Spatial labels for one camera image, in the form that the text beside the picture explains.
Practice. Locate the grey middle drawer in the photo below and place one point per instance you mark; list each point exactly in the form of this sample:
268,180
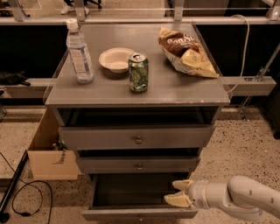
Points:
137,164

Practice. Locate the grey drawer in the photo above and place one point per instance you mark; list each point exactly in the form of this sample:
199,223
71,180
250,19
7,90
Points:
90,138
137,164
134,196

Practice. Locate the grey bottom drawer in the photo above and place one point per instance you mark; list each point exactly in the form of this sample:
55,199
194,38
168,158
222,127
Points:
134,196

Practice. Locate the white paper bowl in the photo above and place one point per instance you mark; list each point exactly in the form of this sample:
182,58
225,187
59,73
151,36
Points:
116,59

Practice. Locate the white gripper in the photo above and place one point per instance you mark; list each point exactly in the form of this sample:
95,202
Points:
198,192

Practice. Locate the metal railing frame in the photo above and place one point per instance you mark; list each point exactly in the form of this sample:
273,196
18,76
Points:
199,12

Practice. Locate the white shoe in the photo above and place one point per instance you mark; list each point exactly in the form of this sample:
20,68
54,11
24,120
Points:
67,9

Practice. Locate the brown yellow chip bag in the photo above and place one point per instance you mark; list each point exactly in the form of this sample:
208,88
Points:
186,53

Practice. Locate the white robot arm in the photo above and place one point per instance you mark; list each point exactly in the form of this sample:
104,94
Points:
241,197

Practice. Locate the black bag on shelf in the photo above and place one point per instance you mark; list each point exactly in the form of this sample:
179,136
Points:
10,78

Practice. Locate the green soda can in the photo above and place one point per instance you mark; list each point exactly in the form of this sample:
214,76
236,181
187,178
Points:
138,72

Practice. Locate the cardboard box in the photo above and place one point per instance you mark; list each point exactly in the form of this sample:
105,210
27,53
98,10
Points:
46,160

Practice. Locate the grey top drawer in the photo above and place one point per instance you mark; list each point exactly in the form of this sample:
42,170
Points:
90,138

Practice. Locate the clear plastic water bottle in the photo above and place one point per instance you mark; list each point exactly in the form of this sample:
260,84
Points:
79,53

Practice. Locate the grey wooden drawer cabinet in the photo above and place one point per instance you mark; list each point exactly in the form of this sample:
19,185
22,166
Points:
172,99

